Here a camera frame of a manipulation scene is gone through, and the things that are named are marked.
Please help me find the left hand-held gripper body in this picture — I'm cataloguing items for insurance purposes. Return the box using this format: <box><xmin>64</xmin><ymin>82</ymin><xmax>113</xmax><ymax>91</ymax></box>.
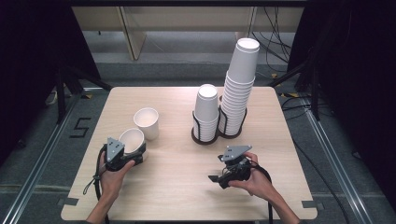
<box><xmin>105</xmin><ymin>136</ymin><xmax>135</xmax><ymax>173</ymax></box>

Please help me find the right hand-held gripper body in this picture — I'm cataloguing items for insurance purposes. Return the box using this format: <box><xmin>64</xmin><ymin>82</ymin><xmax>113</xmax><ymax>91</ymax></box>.
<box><xmin>218</xmin><ymin>145</ymin><xmax>253</xmax><ymax>190</ymax></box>

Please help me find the white paper cup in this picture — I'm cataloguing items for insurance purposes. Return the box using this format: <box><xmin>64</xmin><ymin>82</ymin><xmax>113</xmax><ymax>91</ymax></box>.
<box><xmin>118</xmin><ymin>127</ymin><xmax>147</xmax><ymax>155</ymax></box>
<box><xmin>133</xmin><ymin>106</ymin><xmax>160</xmax><ymax>141</ymax></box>

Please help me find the black wire cup holder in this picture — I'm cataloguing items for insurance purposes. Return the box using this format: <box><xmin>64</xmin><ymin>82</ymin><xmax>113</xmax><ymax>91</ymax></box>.
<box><xmin>191</xmin><ymin>104</ymin><xmax>248</xmax><ymax>147</ymax></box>

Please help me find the short stack of paper cups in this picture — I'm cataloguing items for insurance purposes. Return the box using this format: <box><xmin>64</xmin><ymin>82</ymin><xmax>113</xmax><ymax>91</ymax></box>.
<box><xmin>192</xmin><ymin>83</ymin><xmax>220</xmax><ymax>143</ymax></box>

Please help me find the tall stack of paper cups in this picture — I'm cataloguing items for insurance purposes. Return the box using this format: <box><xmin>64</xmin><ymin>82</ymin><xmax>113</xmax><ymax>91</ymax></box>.
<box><xmin>218</xmin><ymin>37</ymin><xmax>261</xmax><ymax>137</ymax></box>

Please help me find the person's left hand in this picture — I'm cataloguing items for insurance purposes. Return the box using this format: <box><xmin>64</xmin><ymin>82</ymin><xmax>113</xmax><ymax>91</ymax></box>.
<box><xmin>98</xmin><ymin>148</ymin><xmax>136</xmax><ymax>201</ymax></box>

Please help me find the person's right hand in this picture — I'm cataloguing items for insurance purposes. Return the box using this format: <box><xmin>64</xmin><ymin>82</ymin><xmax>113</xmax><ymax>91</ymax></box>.
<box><xmin>228</xmin><ymin>151</ymin><xmax>276</xmax><ymax>198</ymax></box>

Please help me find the black metal stand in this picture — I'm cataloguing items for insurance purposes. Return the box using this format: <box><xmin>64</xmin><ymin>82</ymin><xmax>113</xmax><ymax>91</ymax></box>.
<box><xmin>55</xmin><ymin>64</ymin><xmax>113</xmax><ymax>125</ymax></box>
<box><xmin>267</xmin><ymin>46</ymin><xmax>322</xmax><ymax>121</ymax></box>

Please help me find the dark curtain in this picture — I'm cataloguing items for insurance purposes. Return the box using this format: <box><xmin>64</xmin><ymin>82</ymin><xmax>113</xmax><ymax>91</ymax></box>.
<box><xmin>0</xmin><ymin>0</ymin><xmax>102</xmax><ymax>167</ymax></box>
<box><xmin>286</xmin><ymin>0</ymin><xmax>396</xmax><ymax>216</ymax></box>

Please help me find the beige cabinet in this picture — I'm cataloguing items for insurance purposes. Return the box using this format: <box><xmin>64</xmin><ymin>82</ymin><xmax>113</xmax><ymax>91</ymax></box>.
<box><xmin>71</xmin><ymin>6</ymin><xmax>304</xmax><ymax>62</ymax></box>

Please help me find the left hand-held gripper cable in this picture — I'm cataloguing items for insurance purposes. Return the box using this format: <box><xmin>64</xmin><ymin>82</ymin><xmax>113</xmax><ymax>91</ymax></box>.
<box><xmin>81</xmin><ymin>145</ymin><xmax>110</xmax><ymax>224</ymax></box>

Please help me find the hand-held gripper cable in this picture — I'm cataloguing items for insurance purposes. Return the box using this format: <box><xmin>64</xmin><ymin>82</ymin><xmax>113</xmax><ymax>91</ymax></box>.
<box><xmin>247</xmin><ymin>163</ymin><xmax>276</xmax><ymax>224</ymax></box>
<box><xmin>81</xmin><ymin>145</ymin><xmax>110</xmax><ymax>224</ymax></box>

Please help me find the right hand-held gripper cable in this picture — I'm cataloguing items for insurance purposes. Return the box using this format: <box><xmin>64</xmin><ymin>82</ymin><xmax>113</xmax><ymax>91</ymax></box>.
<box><xmin>247</xmin><ymin>163</ymin><xmax>276</xmax><ymax>224</ymax></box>

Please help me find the metal floor rail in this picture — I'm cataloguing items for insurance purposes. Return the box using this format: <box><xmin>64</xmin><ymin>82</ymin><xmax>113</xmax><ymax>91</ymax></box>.
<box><xmin>0</xmin><ymin>89</ymin><xmax>82</xmax><ymax>224</ymax></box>
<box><xmin>302</xmin><ymin>104</ymin><xmax>376</xmax><ymax>224</ymax></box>

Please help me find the long black floor cable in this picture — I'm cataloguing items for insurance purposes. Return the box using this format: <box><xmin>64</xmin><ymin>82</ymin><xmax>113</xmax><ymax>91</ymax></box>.
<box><xmin>291</xmin><ymin>139</ymin><xmax>351</xmax><ymax>224</ymax></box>

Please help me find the bundle of black cables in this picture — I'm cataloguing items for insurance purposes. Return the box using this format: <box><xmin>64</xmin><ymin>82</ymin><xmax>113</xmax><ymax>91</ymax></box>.
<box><xmin>251</xmin><ymin>6</ymin><xmax>294</xmax><ymax>75</ymax></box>

